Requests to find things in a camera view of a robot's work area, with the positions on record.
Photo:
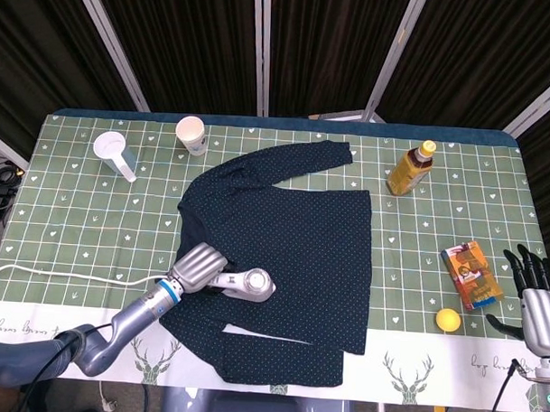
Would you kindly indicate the white screen foot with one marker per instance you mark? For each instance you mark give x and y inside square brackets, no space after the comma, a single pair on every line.
[350,114]

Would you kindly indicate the white measuring scoop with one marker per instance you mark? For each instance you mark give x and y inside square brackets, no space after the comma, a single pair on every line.
[107,146]

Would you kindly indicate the yellow tea bottle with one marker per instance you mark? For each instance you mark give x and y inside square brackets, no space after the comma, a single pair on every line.
[407,174]

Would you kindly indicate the black electronics pile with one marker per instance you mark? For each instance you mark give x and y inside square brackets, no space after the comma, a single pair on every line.
[5,178]

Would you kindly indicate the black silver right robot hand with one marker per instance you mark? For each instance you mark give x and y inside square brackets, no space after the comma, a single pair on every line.
[542,319]

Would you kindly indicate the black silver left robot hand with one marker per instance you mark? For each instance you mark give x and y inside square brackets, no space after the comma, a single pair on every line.
[198,266]

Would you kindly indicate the green grid tablecloth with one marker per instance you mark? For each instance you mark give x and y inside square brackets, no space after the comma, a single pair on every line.
[76,208]

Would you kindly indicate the navy dotted long-sleeve shirt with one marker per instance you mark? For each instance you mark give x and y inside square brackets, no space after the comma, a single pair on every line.
[279,224]

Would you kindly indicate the orange snack box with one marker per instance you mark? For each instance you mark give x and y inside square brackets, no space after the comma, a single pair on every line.
[471,276]

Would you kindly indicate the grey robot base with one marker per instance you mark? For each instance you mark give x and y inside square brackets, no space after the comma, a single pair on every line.
[250,408]

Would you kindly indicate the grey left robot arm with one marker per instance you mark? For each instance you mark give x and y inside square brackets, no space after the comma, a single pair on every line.
[131,318]

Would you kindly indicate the dark teal table cover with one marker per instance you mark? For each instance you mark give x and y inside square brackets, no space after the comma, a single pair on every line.
[278,123]

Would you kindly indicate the yellow ball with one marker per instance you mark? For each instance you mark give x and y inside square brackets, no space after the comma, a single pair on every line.
[447,320]

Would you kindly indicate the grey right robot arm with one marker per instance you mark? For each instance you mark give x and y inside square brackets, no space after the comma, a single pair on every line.
[546,396]

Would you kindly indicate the white power plug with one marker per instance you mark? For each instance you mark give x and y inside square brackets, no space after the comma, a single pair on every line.
[110,406]

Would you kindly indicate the dark screen panel white frame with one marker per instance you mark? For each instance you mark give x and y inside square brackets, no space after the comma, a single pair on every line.
[465,54]
[195,45]
[548,148]
[36,48]
[330,49]

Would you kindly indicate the white paper cup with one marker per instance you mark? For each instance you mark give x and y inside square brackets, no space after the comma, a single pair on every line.
[189,130]

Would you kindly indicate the white metal frame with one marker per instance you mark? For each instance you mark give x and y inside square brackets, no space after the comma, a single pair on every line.
[10,153]

